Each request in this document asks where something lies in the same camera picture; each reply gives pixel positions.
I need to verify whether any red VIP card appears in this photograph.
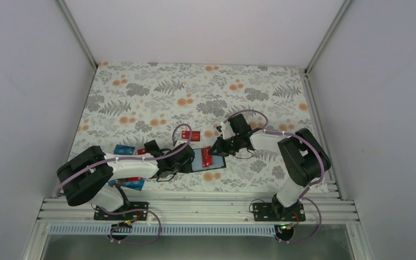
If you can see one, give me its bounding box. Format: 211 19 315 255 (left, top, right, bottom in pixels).
181 131 201 142

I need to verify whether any black card holder wallet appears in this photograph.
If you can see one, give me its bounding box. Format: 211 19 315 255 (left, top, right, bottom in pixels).
191 146 226 172

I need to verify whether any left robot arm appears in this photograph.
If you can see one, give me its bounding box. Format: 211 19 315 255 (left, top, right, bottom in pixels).
56 143 196 219

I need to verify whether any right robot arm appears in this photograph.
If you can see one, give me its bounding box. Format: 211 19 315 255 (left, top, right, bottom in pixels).
209 113 332 220

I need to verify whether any blue card lower left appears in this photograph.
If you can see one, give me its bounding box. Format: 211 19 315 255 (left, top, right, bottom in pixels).
121 177 146 191

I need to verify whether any blue card with chip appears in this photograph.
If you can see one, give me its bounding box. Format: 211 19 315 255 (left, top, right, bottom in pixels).
113 145 135 155

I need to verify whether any floral patterned table mat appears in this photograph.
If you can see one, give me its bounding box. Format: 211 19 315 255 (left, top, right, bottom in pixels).
60 61 329 193

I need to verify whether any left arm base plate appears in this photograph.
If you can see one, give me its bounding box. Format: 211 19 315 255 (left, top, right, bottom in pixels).
93 201 149 222

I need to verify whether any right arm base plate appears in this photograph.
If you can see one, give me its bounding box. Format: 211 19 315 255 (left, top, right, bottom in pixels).
252 202 306 222

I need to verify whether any aluminium rail frame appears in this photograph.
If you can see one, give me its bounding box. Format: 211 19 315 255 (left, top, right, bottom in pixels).
37 190 360 224

